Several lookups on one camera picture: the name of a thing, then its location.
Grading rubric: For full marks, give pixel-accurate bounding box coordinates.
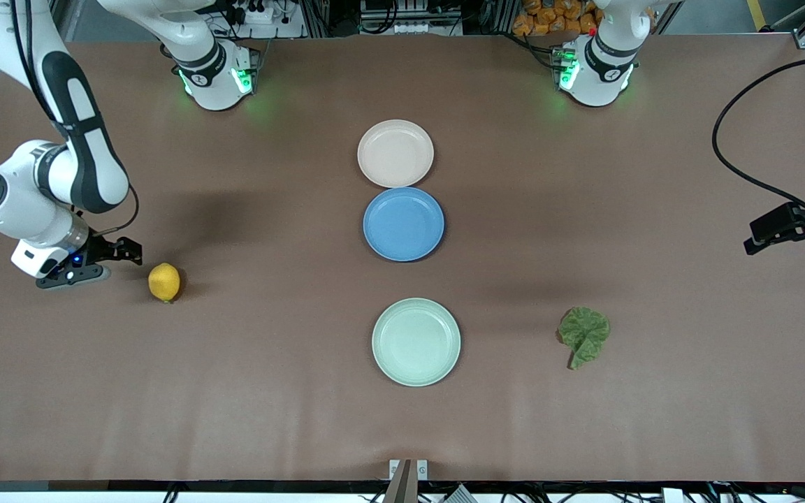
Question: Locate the brown camera mount post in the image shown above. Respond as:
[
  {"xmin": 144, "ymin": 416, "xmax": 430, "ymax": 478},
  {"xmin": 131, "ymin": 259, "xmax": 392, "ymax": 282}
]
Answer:
[{"xmin": 383, "ymin": 459, "xmax": 415, "ymax": 503}]

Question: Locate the pale green plate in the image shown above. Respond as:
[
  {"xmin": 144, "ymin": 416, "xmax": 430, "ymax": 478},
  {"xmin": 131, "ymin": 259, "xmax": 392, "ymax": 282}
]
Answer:
[{"xmin": 372, "ymin": 298, "xmax": 461, "ymax": 387}]

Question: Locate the yellow lemon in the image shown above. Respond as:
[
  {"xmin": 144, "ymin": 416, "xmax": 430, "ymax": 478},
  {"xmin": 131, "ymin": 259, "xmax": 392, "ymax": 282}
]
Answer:
[{"xmin": 148, "ymin": 263, "xmax": 181, "ymax": 303}]

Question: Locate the white metal mounting bracket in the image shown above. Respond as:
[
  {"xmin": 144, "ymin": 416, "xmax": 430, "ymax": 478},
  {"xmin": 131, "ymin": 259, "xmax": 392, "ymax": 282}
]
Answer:
[{"xmin": 389, "ymin": 459, "xmax": 428, "ymax": 481}]

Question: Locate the blue plate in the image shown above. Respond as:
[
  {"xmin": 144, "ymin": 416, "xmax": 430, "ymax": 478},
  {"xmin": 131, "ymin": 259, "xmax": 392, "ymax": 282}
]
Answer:
[{"xmin": 363, "ymin": 187, "xmax": 445, "ymax": 262}]

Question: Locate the bag of oranges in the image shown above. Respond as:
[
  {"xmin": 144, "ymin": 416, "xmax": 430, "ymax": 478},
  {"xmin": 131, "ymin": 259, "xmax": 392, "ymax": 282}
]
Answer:
[{"xmin": 512, "ymin": 0, "xmax": 599, "ymax": 37}]

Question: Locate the white power strip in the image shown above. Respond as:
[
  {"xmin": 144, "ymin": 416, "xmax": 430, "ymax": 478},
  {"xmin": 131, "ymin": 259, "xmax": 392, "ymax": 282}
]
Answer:
[{"xmin": 224, "ymin": 0, "xmax": 284, "ymax": 25}]

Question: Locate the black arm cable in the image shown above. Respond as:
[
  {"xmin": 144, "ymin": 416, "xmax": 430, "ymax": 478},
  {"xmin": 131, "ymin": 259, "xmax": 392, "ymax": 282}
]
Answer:
[
  {"xmin": 712, "ymin": 57, "xmax": 805, "ymax": 224},
  {"xmin": 10, "ymin": 0, "xmax": 140, "ymax": 235}
]

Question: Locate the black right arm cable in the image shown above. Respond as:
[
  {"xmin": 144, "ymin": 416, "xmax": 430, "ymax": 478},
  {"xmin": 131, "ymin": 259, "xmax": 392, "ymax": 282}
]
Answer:
[{"xmin": 10, "ymin": 0, "xmax": 140, "ymax": 235}]

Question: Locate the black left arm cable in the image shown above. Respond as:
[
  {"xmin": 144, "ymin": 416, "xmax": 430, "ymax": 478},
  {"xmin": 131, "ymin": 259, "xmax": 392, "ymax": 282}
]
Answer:
[{"xmin": 712, "ymin": 57, "xmax": 805, "ymax": 224}]

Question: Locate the metal equipment rack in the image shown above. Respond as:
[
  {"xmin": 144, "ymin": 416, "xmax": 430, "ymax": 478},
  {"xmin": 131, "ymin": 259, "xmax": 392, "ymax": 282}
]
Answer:
[{"xmin": 359, "ymin": 0, "xmax": 464, "ymax": 36}]

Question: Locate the black base cable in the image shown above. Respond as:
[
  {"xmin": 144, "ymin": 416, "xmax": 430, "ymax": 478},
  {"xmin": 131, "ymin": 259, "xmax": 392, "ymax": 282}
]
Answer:
[{"xmin": 511, "ymin": 31, "xmax": 564, "ymax": 67}]

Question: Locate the beige plate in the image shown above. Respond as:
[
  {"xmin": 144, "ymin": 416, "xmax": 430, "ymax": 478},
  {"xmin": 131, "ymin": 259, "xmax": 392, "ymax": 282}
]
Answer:
[{"xmin": 358, "ymin": 119, "xmax": 435, "ymax": 188}]

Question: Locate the green lettuce leaf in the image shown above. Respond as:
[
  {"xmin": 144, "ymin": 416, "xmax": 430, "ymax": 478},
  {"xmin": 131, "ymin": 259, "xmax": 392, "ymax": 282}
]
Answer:
[{"xmin": 558, "ymin": 307, "xmax": 611, "ymax": 370}]

